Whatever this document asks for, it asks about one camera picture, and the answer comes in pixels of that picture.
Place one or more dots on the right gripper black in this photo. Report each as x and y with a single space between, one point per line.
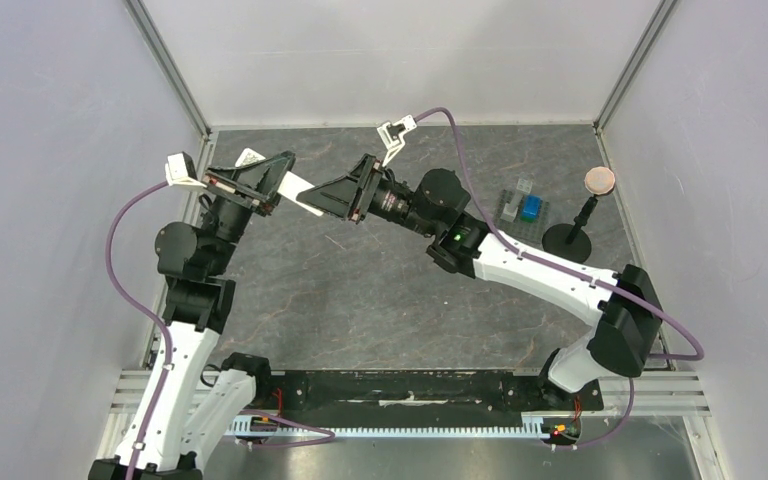
363 189

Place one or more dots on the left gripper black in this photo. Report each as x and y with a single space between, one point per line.
258 183

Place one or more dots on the white remote control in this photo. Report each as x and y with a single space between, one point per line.
290 186

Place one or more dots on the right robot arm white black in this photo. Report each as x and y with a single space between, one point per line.
617 306

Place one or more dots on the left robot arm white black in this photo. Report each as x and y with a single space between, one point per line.
170 437

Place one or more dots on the grey lego brick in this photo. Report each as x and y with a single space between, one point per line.
510 212

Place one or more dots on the clear plastic block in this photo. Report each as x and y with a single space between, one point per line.
524 186

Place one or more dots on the blue lego brick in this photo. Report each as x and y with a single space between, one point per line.
530 208

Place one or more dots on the grey lego baseplate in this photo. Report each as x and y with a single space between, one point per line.
519 228

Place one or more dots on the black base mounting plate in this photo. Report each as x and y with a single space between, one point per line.
417 398

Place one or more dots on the black stand with pink disc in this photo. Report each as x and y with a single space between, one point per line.
569 241

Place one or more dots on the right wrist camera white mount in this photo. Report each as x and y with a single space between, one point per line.
392 135

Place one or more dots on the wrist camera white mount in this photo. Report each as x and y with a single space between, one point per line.
180 172
392 135

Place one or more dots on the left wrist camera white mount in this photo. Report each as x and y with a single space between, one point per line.
180 172

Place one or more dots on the white slotted cable duct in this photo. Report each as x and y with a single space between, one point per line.
257 427

